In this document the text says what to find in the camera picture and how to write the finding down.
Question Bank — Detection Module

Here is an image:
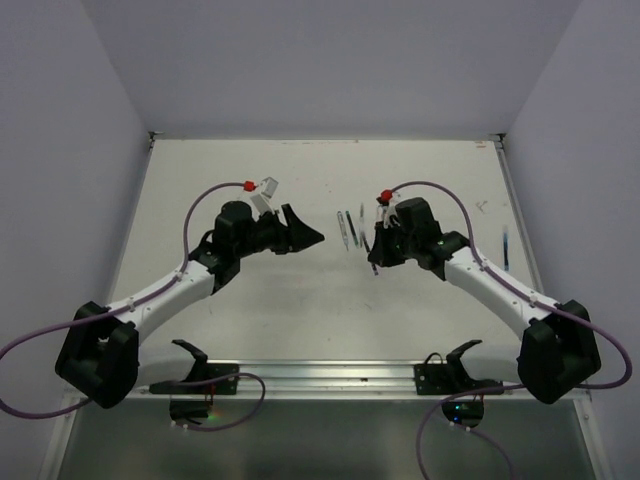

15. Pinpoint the green barrel pen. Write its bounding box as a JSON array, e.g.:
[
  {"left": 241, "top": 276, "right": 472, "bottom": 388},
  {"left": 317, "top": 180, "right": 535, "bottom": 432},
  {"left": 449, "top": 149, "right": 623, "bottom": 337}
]
[{"left": 345, "top": 210, "right": 360, "bottom": 249}]

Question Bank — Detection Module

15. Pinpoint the aluminium front rail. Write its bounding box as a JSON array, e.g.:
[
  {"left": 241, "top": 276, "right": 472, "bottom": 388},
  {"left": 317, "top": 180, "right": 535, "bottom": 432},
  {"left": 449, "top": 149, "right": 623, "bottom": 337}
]
[{"left": 62, "top": 355, "right": 591, "bottom": 401}]

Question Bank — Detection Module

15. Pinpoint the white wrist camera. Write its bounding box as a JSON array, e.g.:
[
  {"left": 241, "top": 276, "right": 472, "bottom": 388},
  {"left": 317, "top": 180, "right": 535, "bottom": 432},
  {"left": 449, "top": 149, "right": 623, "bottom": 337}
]
[
  {"left": 376, "top": 195, "right": 400, "bottom": 229},
  {"left": 249, "top": 177, "right": 279, "bottom": 215}
]

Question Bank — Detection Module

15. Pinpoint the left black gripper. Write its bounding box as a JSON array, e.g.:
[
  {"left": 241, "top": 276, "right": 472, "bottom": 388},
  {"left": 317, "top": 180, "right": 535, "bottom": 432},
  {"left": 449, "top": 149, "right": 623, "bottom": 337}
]
[{"left": 234, "top": 203, "right": 323, "bottom": 258}]

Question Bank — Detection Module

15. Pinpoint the blue white pen far right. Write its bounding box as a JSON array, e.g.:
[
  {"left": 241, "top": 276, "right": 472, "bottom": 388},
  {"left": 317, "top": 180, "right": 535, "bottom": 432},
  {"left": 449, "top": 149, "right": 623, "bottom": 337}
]
[{"left": 502, "top": 224, "right": 511, "bottom": 272}]

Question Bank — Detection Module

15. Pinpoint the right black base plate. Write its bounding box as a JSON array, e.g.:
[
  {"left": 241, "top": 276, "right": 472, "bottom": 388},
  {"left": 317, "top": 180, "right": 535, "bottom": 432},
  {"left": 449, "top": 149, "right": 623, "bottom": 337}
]
[{"left": 413, "top": 363, "right": 503, "bottom": 396}]

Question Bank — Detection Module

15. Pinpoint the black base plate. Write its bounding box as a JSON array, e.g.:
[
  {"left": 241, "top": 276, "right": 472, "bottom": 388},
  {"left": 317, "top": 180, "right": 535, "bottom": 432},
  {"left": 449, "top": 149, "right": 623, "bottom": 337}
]
[
  {"left": 413, "top": 363, "right": 503, "bottom": 396},
  {"left": 149, "top": 362, "right": 240, "bottom": 396}
]

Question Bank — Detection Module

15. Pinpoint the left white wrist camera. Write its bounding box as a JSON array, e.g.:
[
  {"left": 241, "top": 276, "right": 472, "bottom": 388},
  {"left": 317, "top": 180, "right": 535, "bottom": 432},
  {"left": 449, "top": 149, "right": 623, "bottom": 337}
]
[{"left": 249, "top": 177, "right": 279, "bottom": 215}]

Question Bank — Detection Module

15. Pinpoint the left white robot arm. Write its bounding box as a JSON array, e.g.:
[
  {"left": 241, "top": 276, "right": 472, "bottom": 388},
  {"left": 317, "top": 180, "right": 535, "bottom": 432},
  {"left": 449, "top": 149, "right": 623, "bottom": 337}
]
[{"left": 55, "top": 201, "right": 325, "bottom": 409}]

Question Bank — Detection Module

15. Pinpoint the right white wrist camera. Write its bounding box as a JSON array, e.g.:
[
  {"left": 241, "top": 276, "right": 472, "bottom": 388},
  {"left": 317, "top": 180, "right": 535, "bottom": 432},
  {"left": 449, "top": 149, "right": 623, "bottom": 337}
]
[{"left": 376, "top": 195, "right": 400, "bottom": 229}]

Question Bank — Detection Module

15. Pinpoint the purple pen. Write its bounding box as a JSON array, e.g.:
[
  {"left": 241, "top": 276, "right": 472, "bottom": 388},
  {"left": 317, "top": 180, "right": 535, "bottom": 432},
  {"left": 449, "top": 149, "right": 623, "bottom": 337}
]
[{"left": 361, "top": 234, "right": 380, "bottom": 277}]

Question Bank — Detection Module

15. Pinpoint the clear slim pen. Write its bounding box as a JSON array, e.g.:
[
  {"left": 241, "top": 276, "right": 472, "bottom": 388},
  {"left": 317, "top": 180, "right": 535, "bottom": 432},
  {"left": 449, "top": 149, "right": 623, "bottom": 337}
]
[{"left": 336, "top": 211, "right": 349, "bottom": 251}]

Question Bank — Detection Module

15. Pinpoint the clear grey pen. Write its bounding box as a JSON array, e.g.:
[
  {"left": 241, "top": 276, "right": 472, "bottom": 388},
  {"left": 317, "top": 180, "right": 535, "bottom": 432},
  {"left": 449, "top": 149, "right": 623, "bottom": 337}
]
[{"left": 358, "top": 202, "right": 366, "bottom": 248}]

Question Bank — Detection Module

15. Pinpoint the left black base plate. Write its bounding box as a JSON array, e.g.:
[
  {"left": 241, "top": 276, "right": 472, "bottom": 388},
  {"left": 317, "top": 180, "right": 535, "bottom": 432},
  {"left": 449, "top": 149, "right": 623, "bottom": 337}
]
[{"left": 149, "top": 362, "right": 240, "bottom": 396}]

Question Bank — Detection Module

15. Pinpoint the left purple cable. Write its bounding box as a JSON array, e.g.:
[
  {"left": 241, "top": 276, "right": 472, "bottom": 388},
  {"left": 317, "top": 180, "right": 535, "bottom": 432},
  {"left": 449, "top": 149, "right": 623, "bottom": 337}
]
[{"left": 0, "top": 179, "right": 266, "bottom": 432}]

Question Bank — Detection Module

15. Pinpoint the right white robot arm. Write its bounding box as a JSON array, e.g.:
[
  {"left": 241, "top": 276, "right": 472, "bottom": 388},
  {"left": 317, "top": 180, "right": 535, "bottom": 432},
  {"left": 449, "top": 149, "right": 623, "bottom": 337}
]
[{"left": 368, "top": 190, "right": 601, "bottom": 404}]

